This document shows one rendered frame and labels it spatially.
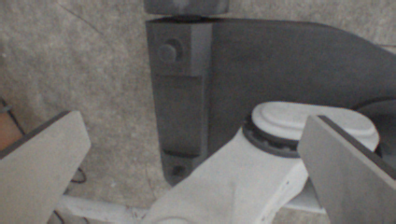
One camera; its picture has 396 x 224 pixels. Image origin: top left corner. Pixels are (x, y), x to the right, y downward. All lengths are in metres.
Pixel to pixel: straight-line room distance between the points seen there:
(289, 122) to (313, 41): 0.19
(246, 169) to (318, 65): 0.28
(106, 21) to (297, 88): 0.60
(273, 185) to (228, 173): 0.06
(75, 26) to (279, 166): 0.76
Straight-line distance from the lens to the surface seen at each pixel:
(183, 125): 0.53
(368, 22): 0.69
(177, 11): 0.43
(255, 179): 0.30
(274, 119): 0.35
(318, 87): 0.50
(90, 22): 0.80
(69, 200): 1.10
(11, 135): 1.40
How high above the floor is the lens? 0.61
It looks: 57 degrees down
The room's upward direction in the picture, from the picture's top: 156 degrees counter-clockwise
